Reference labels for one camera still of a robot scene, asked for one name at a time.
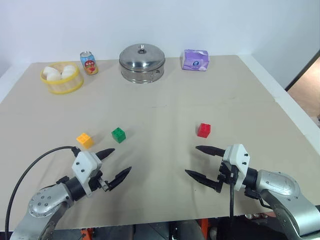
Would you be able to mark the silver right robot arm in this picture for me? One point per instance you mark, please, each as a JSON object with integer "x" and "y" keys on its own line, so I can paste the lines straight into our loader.
{"x": 280, "y": 182}

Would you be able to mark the yellow toy brick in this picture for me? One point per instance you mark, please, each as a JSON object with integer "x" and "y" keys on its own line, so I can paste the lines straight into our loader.
{"x": 85, "y": 140}

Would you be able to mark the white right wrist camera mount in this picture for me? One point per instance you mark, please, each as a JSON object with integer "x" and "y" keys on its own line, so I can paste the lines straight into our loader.
{"x": 237, "y": 155}

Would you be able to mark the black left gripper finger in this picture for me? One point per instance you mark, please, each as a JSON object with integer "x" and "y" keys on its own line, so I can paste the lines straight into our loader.
{"x": 120, "y": 177}
{"x": 106, "y": 152}

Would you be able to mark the green toy brick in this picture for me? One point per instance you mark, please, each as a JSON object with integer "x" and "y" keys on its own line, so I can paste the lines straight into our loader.
{"x": 118, "y": 135}

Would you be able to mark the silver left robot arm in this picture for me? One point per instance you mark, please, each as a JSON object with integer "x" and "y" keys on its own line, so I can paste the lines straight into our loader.
{"x": 42, "y": 202}

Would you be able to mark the red toy brick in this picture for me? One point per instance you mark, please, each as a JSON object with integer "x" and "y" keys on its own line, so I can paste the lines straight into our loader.
{"x": 203, "y": 130}

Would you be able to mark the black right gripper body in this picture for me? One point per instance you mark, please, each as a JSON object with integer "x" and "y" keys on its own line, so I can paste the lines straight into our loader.
{"x": 227, "y": 172}

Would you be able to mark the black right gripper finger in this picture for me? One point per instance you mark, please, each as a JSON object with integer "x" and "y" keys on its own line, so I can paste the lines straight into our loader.
{"x": 205, "y": 180}
{"x": 212, "y": 150}

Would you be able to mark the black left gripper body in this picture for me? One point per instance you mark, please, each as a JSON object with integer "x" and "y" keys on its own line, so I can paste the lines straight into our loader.
{"x": 95, "y": 183}

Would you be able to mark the blue orange drink can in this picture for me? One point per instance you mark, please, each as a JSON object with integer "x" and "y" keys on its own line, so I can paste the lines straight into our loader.
{"x": 89, "y": 63}

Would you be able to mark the white steamed bun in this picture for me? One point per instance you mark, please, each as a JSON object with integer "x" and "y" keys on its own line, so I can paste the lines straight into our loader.
{"x": 70, "y": 68}
{"x": 54, "y": 76}
{"x": 67, "y": 74}
{"x": 48, "y": 71}

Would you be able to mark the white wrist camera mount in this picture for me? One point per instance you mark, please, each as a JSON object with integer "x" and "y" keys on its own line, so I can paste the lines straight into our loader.
{"x": 237, "y": 155}
{"x": 83, "y": 163}

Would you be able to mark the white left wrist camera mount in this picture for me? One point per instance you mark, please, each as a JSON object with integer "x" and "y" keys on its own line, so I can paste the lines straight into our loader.
{"x": 83, "y": 163}

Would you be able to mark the orange frame piece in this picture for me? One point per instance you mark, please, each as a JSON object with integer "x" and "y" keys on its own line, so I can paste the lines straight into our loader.
{"x": 203, "y": 228}
{"x": 87, "y": 233}

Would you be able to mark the stainless steel pot lid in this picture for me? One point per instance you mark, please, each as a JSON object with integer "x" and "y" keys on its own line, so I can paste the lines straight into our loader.
{"x": 141, "y": 60}

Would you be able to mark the beige table cover sheet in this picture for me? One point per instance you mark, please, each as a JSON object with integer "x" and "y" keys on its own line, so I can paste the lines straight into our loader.
{"x": 160, "y": 112}

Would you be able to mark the yellow steamer basket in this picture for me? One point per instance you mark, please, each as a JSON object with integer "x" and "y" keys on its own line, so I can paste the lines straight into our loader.
{"x": 63, "y": 86}

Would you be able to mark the purple tissue pack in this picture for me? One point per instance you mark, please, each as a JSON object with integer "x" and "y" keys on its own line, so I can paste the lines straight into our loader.
{"x": 195, "y": 61}

